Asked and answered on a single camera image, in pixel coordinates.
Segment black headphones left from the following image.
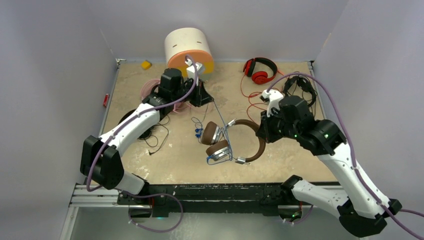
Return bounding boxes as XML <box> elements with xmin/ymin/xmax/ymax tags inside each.
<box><xmin>137</xmin><ymin>117</ymin><xmax>170</xmax><ymax>156</ymax></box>

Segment pink headphones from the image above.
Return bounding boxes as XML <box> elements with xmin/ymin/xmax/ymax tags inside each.
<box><xmin>139</xmin><ymin>78</ymin><xmax>194</xmax><ymax>114</ymax></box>

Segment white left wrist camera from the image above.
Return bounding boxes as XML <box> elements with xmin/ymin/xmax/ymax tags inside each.
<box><xmin>186</xmin><ymin>62</ymin><xmax>205</xmax><ymax>80</ymax></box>

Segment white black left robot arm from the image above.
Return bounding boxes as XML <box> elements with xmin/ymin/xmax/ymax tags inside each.
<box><xmin>80</xmin><ymin>63</ymin><xmax>213</xmax><ymax>205</ymax></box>

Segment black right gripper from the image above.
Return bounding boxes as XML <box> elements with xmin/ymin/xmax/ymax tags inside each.
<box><xmin>256</xmin><ymin>107</ymin><xmax>301</xmax><ymax>144</ymax></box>

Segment red audio cable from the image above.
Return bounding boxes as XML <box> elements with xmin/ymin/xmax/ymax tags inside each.
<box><xmin>240</xmin><ymin>67</ymin><xmax>286</xmax><ymax>115</ymax></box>

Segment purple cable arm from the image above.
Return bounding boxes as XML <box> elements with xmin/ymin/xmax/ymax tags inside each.
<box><xmin>266</xmin><ymin>72</ymin><xmax>424</xmax><ymax>240</ymax></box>
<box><xmin>86</xmin><ymin>54</ymin><xmax>200</xmax><ymax>193</ymax></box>

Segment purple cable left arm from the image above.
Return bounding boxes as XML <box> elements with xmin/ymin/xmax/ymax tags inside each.
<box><xmin>86</xmin><ymin>54</ymin><xmax>200</xmax><ymax>193</ymax></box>

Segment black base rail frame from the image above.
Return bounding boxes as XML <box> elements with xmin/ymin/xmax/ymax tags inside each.
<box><xmin>69</xmin><ymin>177</ymin><xmax>339</xmax><ymax>220</ymax></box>

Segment small yellow block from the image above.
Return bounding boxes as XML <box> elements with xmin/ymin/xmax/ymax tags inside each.
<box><xmin>140</xmin><ymin>60</ymin><xmax>153</xmax><ymax>70</ymax></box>

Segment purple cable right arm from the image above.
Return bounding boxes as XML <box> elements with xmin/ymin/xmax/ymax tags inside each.
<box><xmin>266</xmin><ymin>72</ymin><xmax>424</xmax><ymax>240</ymax></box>

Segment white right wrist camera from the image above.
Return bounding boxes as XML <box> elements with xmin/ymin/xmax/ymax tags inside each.
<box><xmin>260</xmin><ymin>89</ymin><xmax>284</xmax><ymax>118</ymax></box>

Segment small red clip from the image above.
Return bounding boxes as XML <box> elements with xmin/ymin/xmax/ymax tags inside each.
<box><xmin>102</xmin><ymin>93</ymin><xmax>110</xmax><ymax>108</ymax></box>

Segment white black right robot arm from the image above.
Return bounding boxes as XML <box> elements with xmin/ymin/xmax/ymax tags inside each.
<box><xmin>256</xmin><ymin>92</ymin><xmax>402</xmax><ymax>238</ymax></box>

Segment black headphones right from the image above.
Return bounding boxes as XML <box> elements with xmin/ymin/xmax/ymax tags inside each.
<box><xmin>282</xmin><ymin>75</ymin><xmax>317</xmax><ymax>107</ymax></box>

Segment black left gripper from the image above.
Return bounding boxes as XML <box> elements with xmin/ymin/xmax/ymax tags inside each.
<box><xmin>171</xmin><ymin>77</ymin><xmax>213</xmax><ymax>108</ymax></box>

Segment red black headphones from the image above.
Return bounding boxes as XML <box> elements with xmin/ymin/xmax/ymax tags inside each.
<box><xmin>242</xmin><ymin>57</ymin><xmax>279</xmax><ymax>85</ymax></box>

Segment cream orange yellow drawer box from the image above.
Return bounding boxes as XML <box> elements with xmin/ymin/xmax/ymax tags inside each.
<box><xmin>164</xmin><ymin>27</ymin><xmax>214</xmax><ymax>81</ymax></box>

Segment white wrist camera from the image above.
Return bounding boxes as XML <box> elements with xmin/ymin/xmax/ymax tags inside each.
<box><xmin>260</xmin><ymin>89</ymin><xmax>284</xmax><ymax>118</ymax></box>
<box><xmin>186</xmin><ymin>62</ymin><xmax>205</xmax><ymax>80</ymax></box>

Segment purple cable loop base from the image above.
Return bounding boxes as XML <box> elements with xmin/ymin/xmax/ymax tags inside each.
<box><xmin>128</xmin><ymin>193</ymin><xmax>184</xmax><ymax>233</ymax></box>

